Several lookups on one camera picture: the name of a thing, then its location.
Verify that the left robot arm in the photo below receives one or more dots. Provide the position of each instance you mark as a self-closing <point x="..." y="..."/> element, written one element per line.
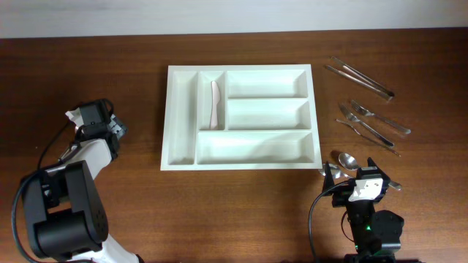
<point x="57" y="212"/>

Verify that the large steel spoon lower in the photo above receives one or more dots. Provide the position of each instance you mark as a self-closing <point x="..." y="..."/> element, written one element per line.
<point x="335" y="171"/>

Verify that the pink plastic knife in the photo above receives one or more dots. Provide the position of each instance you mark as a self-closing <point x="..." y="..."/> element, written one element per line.
<point x="215" y="98"/>

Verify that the white plastic cutlery tray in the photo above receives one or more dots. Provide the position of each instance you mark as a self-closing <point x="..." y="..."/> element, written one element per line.
<point x="267" y="118"/>

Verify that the large steel spoon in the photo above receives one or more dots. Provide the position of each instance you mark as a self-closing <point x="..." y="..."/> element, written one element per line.
<point x="350" y="163"/>
<point x="335" y="171"/>

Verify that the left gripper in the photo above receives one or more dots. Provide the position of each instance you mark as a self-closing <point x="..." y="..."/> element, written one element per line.
<point x="117" y="126"/>

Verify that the long steel tongs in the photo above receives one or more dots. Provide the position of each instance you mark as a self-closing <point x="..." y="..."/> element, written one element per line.
<point x="360" y="78"/>

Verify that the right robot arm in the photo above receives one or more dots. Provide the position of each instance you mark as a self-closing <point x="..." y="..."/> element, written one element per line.
<point x="376" y="234"/>

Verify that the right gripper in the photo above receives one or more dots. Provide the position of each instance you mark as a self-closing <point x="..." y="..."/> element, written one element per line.
<point x="341" y="193"/>

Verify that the thin small steel fork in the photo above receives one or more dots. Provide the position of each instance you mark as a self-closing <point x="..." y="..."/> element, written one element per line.
<point x="368" y="138"/>

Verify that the small steel teaspoon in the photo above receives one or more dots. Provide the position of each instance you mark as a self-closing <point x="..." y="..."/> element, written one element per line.
<point x="73" y="147"/>

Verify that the large steel spoon upper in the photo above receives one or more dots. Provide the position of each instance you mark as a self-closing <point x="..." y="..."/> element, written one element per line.
<point x="350" y="163"/>

